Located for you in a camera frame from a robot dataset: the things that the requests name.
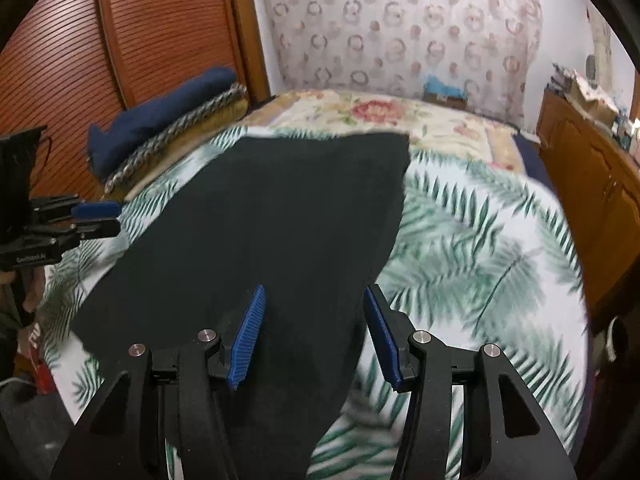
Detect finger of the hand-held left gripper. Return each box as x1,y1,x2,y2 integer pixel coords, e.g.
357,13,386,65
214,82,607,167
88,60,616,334
25,217,122,244
32,195,122,222

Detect houndstooth folded cloth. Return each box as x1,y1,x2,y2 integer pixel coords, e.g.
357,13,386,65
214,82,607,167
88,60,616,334
102,84,248,196

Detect person's left hand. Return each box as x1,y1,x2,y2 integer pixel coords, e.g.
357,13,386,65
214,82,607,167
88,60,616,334
0,270,45,317

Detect circle patterned curtain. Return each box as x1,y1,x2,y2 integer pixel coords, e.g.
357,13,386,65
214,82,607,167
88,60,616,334
260,0,543,126

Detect wooden sideboard cabinet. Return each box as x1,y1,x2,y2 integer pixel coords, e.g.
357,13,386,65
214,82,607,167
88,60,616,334
537,89,640,321

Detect red printed cloth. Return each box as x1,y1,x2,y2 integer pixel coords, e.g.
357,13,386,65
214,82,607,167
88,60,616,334
17,322,57,397

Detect navy blue folded cloth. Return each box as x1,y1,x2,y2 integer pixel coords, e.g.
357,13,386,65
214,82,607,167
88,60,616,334
87,66,238,176

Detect beige tied curtain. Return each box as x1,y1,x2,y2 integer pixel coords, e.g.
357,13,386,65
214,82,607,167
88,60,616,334
585,5,613,91

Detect grey cylindrical bin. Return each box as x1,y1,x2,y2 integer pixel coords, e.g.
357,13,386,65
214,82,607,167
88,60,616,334
605,317,629,362

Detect mustard folded cloth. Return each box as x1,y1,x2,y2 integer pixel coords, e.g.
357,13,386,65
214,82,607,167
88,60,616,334
125,100,251,201

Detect navy bed sheet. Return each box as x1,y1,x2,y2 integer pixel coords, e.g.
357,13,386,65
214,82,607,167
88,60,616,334
512,132,563,196

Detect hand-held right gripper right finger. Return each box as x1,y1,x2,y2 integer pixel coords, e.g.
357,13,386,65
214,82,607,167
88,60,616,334
362,284,576,480

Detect palm leaf printed blanket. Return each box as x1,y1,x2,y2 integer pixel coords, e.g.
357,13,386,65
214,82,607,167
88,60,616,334
40,125,588,480

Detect wooden louvred wardrobe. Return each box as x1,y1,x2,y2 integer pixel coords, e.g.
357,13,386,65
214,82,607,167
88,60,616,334
0,0,271,211

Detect black printed t-shirt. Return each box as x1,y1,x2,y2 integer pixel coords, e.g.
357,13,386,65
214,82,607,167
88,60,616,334
70,132,412,480

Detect open cardboard box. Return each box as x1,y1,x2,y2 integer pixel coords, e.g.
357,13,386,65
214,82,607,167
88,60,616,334
570,70,621,126

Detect box with blue cloth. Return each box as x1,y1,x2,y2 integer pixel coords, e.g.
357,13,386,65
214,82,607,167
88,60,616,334
422,75,468,111

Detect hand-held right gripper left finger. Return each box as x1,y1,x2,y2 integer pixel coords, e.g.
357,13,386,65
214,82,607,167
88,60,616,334
52,284,267,480

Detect floral blanket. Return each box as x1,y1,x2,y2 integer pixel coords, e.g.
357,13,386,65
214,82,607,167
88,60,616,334
245,89,521,171

